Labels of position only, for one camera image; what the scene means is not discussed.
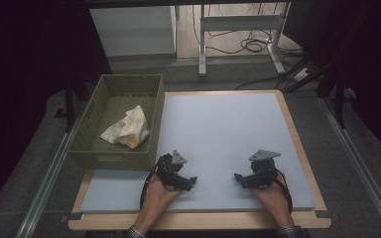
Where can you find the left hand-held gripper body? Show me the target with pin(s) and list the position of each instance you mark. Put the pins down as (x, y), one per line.
(167, 170)

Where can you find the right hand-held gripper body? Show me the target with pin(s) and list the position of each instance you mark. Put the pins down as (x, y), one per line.
(264, 172)

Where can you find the green woven basket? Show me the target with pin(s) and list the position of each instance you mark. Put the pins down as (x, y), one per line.
(125, 157)

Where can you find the cream cloth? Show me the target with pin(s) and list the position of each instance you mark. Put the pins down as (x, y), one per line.
(130, 127)

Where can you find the person's right hand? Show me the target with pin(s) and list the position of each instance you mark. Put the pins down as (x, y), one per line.
(276, 201)

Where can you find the person's left hand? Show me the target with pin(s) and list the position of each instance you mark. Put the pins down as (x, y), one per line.
(155, 201)

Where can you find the black metal stand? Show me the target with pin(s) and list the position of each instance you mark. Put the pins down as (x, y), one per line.
(339, 99)
(68, 105)

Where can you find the white power strip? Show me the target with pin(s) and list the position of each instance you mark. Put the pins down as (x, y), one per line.
(301, 74)

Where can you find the white cabinet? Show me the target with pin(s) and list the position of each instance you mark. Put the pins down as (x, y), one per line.
(135, 29)

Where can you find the dark curtain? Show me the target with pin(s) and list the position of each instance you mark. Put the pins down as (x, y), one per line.
(370, 49)

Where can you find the aluminium floor rail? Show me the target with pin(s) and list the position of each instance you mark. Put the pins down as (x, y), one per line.
(46, 188)
(360, 165)

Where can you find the white metal desk frame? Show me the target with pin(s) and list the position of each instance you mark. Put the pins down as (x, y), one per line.
(238, 22)

